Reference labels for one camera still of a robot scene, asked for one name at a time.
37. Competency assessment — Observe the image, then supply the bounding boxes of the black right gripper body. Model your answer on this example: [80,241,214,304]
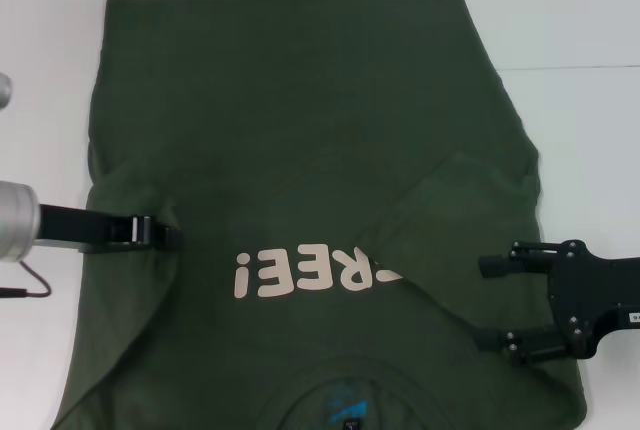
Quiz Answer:
[546,237,640,360]

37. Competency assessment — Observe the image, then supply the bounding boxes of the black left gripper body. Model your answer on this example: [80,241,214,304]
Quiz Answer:
[33,202,155,255]

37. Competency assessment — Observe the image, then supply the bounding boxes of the dark green printed t-shirt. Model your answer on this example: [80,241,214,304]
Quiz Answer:
[52,0,589,430]

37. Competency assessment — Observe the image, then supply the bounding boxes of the dark left arm cable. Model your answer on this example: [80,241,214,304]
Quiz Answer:
[0,259,54,300]

